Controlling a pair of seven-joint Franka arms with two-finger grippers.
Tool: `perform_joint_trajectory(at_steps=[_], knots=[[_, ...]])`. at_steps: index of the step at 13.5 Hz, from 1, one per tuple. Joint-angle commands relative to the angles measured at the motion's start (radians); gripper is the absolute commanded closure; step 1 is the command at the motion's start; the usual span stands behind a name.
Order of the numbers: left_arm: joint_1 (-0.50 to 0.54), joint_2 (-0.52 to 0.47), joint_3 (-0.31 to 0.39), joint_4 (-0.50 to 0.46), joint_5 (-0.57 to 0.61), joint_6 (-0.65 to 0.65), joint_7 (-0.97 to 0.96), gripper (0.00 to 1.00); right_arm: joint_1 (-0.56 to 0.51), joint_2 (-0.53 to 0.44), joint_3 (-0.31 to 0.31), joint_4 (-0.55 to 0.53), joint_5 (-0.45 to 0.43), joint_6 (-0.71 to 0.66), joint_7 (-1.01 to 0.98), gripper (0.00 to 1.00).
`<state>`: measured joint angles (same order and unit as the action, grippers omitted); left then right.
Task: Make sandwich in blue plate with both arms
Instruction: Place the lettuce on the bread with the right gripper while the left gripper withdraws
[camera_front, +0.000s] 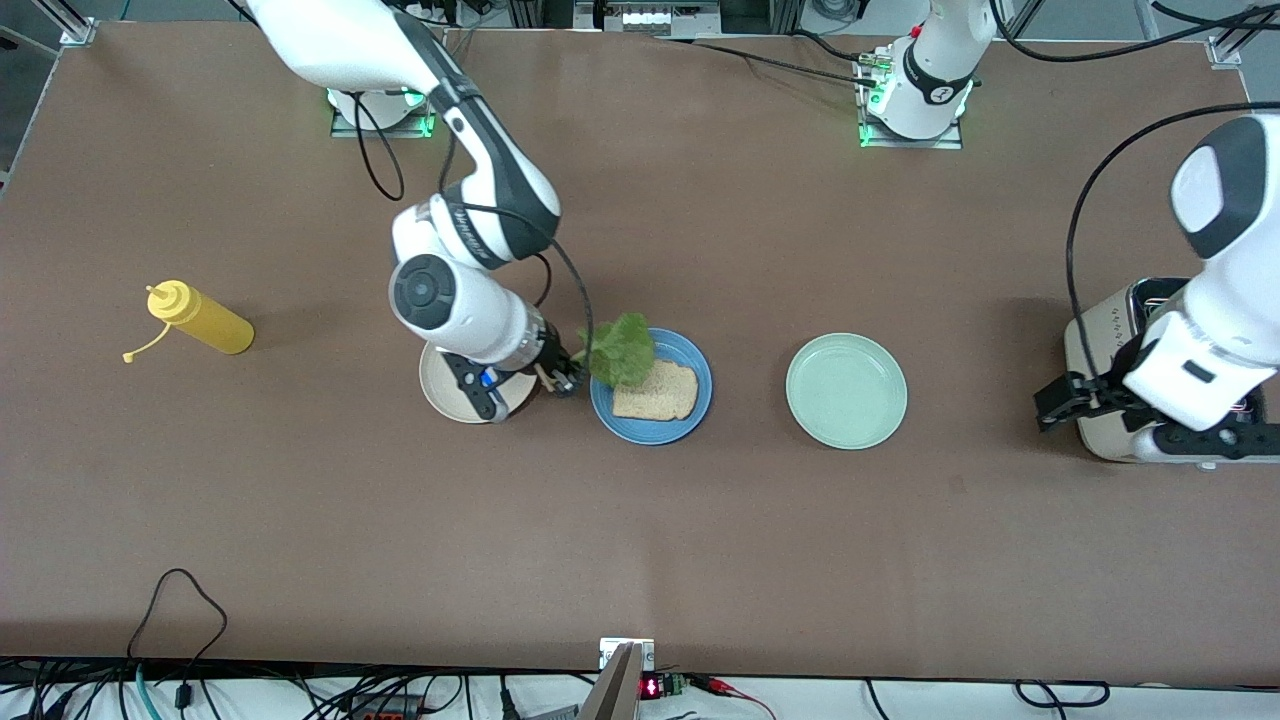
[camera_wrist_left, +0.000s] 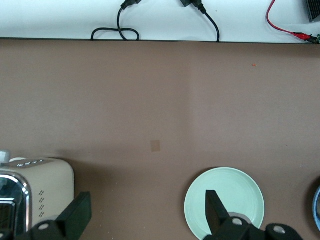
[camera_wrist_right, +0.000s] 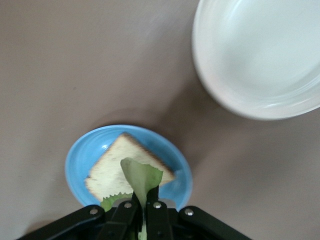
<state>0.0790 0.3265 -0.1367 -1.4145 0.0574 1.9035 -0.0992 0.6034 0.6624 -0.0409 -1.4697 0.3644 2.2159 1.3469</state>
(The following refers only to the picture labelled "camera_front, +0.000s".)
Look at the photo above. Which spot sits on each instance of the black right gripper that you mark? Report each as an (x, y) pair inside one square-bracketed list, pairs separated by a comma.
[(556, 361)]

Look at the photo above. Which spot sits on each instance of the silver table edge bracket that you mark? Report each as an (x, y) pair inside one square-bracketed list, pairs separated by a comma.
[(612, 650)]

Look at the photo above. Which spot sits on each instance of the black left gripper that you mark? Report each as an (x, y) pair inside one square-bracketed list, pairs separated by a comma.
[(1092, 392)]

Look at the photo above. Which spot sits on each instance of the aluminium table corner bracket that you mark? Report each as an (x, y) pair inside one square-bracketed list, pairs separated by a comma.
[(78, 32), (1225, 52)]

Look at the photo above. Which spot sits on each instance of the blue plate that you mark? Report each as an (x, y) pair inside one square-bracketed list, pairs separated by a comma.
[(650, 430)]

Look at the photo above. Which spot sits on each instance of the green lettuce leaf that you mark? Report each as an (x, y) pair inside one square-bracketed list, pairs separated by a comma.
[(620, 350)]

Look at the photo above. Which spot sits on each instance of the brown bread slice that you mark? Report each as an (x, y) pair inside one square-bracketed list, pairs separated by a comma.
[(660, 395)]

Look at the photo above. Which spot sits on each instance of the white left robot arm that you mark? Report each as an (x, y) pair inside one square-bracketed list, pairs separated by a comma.
[(1230, 300)]

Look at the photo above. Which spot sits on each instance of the grey camera pole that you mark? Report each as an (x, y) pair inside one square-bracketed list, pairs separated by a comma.
[(615, 690)]

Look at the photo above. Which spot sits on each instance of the aluminium frame rig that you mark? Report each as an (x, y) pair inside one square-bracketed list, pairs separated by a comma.
[(760, 15)]

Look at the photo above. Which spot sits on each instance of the yellow squeeze bottle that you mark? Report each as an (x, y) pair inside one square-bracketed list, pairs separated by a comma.
[(205, 320)]

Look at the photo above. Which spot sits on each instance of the cream and chrome toaster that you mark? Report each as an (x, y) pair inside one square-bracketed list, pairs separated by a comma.
[(1092, 345)]

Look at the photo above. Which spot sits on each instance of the beige plate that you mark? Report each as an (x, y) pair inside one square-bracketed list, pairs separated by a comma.
[(450, 405)]

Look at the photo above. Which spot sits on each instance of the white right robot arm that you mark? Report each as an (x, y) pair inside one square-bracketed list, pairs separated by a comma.
[(480, 180)]

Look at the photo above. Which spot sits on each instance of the light green plate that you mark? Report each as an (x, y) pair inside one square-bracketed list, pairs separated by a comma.
[(846, 391)]

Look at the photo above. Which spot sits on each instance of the red LED display module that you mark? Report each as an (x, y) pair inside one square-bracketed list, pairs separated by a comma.
[(660, 687)]

